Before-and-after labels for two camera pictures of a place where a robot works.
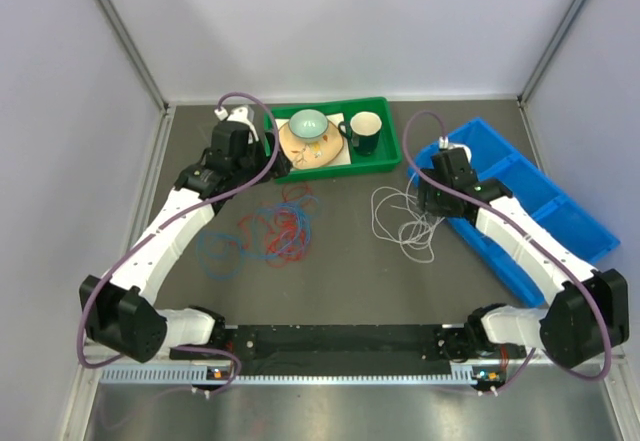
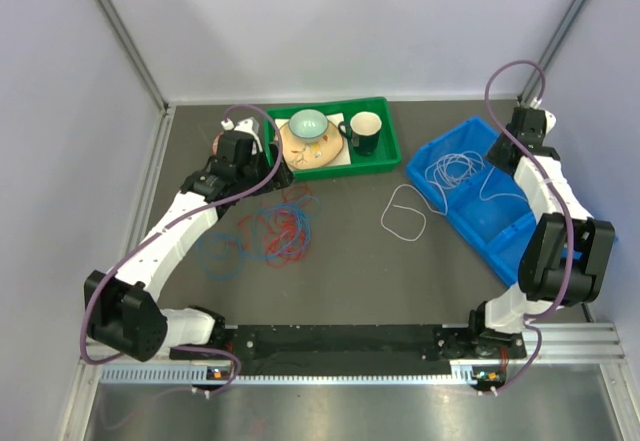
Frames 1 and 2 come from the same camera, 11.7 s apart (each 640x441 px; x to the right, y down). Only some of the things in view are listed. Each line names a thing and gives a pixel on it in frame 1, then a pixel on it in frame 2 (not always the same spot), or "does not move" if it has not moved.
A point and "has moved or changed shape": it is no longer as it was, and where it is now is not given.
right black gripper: (432, 206) → (493, 154)
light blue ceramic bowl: (308, 124) does not move
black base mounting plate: (342, 347) does not move
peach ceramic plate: (312, 153) does not move
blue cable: (282, 230) does not move
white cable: (398, 216) has moved or changed shape
